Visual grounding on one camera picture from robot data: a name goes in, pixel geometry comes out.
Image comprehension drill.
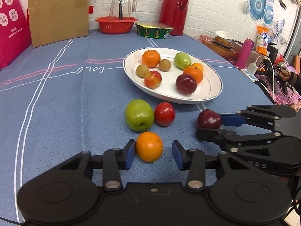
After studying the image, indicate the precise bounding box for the yellow orange citrus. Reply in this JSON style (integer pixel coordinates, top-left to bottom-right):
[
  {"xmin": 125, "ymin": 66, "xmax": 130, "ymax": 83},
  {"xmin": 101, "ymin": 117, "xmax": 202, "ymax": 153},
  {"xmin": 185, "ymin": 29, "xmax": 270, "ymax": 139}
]
[{"xmin": 191, "ymin": 62, "xmax": 204, "ymax": 72}]

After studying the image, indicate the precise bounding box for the red apple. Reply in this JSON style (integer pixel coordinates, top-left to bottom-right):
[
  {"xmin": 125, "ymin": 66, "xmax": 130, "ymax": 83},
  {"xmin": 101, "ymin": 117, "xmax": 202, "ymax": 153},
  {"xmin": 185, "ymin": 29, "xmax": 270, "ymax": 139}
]
[{"xmin": 154, "ymin": 102, "xmax": 176, "ymax": 127}]

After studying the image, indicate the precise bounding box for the dark plum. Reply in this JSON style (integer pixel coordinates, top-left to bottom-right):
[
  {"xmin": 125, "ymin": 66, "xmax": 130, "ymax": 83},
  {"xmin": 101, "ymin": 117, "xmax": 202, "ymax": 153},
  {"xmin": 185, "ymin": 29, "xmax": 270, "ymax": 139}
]
[
  {"xmin": 198, "ymin": 109, "xmax": 221, "ymax": 129},
  {"xmin": 176, "ymin": 73, "xmax": 197, "ymax": 95}
]

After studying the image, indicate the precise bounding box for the pink water bottle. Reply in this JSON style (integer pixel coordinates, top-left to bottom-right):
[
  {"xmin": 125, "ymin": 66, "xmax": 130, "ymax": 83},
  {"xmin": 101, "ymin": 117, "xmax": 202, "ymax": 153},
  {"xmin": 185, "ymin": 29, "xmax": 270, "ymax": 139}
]
[{"xmin": 237, "ymin": 38, "xmax": 255, "ymax": 69}]

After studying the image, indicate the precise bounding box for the blue striped tablecloth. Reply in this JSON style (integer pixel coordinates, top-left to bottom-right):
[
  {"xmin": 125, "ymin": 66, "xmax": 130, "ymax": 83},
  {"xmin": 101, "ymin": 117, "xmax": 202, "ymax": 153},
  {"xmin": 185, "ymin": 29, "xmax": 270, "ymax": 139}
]
[{"xmin": 1, "ymin": 31, "xmax": 270, "ymax": 225}]

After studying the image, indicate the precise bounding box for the white power strip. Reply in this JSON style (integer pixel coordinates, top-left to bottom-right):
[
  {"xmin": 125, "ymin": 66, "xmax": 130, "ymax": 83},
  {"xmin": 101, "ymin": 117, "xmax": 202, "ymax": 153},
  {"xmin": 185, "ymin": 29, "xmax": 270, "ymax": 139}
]
[{"xmin": 240, "ymin": 63, "xmax": 258, "ymax": 82}]

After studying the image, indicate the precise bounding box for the brown wooden bowl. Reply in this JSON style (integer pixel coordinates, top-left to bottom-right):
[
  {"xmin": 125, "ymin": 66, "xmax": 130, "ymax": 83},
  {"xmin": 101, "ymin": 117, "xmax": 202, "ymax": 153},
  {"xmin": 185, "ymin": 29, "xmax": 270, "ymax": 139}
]
[{"xmin": 199, "ymin": 35, "xmax": 238, "ymax": 60}]

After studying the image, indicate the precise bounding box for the orange snack packet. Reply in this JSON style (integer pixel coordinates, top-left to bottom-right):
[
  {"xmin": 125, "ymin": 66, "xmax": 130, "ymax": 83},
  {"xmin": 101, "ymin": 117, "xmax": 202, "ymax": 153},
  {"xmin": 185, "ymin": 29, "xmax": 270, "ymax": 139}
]
[{"xmin": 256, "ymin": 26, "xmax": 269, "ymax": 56}]

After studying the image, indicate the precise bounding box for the white plate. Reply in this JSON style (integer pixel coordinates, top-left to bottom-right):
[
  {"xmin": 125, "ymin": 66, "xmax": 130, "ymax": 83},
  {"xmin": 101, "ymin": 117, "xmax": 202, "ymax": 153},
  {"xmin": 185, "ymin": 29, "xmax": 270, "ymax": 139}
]
[{"xmin": 122, "ymin": 47, "xmax": 223, "ymax": 104}]

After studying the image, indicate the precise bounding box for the brown longan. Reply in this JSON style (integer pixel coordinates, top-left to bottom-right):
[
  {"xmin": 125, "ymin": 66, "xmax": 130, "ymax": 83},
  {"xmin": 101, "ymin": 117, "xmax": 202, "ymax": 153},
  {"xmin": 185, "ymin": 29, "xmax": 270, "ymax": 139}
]
[
  {"xmin": 136, "ymin": 64, "xmax": 150, "ymax": 78},
  {"xmin": 158, "ymin": 59, "xmax": 171, "ymax": 72}
]

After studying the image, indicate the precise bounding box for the green apple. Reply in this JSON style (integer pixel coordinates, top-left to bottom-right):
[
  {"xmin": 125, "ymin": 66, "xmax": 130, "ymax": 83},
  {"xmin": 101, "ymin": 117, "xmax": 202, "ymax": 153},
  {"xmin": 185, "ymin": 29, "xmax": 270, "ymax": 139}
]
[
  {"xmin": 125, "ymin": 99, "xmax": 155, "ymax": 132},
  {"xmin": 174, "ymin": 52, "xmax": 191, "ymax": 70}
]

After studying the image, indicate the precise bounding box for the green instant noodle bowl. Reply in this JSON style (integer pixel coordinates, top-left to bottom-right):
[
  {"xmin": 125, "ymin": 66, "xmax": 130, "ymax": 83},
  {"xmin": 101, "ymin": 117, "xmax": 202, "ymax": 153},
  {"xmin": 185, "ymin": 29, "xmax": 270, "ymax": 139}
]
[{"xmin": 135, "ymin": 21, "xmax": 173, "ymax": 39}]

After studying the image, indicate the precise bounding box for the red yellow peach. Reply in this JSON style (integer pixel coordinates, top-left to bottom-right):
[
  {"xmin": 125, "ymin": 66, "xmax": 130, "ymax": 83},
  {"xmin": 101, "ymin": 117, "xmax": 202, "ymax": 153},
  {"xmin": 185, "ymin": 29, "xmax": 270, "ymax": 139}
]
[{"xmin": 144, "ymin": 70, "xmax": 162, "ymax": 89}]

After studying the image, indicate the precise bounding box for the red thermos jug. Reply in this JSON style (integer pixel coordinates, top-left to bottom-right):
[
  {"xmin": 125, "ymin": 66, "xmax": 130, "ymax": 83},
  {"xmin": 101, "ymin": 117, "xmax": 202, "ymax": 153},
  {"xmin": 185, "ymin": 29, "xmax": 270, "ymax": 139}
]
[{"xmin": 159, "ymin": 0, "xmax": 189, "ymax": 36}]

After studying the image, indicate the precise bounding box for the large orange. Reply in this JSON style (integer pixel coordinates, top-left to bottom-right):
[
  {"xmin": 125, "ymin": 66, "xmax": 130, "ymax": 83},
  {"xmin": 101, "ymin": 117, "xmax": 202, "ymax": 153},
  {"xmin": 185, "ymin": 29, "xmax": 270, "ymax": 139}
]
[{"xmin": 183, "ymin": 66, "xmax": 204, "ymax": 84}]

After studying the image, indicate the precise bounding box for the glass pitcher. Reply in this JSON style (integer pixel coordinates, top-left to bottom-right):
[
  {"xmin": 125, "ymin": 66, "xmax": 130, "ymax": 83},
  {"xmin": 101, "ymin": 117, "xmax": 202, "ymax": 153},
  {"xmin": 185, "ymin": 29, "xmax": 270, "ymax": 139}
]
[{"xmin": 109, "ymin": 0, "xmax": 137, "ymax": 17}]

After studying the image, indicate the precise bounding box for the black straw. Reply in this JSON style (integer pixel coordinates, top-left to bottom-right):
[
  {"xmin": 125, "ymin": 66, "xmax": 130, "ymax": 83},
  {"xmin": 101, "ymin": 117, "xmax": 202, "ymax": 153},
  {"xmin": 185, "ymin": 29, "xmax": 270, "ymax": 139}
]
[{"xmin": 118, "ymin": 0, "xmax": 123, "ymax": 21}]

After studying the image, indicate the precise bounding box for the orange with stem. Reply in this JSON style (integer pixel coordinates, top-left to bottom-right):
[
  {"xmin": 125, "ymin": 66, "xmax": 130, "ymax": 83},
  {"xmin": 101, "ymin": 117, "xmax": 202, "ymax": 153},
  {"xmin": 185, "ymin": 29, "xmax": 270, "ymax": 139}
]
[{"xmin": 141, "ymin": 50, "xmax": 161, "ymax": 68}]

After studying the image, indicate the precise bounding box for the red plastic basket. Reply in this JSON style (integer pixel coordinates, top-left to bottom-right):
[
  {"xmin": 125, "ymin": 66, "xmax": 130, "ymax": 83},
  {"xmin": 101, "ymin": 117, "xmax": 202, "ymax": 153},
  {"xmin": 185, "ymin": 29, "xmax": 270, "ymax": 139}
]
[{"xmin": 95, "ymin": 16, "xmax": 138, "ymax": 34}]

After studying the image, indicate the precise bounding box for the small orange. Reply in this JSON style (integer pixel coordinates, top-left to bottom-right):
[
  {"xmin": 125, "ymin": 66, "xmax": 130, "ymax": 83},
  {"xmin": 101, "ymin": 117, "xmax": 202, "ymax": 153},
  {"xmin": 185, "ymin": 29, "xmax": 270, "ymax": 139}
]
[{"xmin": 136, "ymin": 132, "xmax": 163, "ymax": 163}]

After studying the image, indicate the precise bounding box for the pink tote bag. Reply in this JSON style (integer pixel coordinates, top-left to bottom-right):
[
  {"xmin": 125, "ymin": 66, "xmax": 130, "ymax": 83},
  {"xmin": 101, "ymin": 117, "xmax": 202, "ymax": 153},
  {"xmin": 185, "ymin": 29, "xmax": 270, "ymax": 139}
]
[{"xmin": 0, "ymin": 0, "xmax": 32, "ymax": 68}]

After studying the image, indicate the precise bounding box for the blue paper fan decoration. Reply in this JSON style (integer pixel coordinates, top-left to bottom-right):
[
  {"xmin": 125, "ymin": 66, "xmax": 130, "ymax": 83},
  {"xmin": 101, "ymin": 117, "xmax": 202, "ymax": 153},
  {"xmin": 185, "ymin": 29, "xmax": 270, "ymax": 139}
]
[{"xmin": 248, "ymin": 0, "xmax": 267, "ymax": 21}]

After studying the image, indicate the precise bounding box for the cardboard box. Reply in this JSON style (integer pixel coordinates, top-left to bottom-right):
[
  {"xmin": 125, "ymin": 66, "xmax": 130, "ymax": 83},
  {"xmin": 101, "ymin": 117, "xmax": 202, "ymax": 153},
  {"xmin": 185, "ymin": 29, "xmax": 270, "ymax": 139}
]
[{"xmin": 27, "ymin": 0, "xmax": 96, "ymax": 47}]

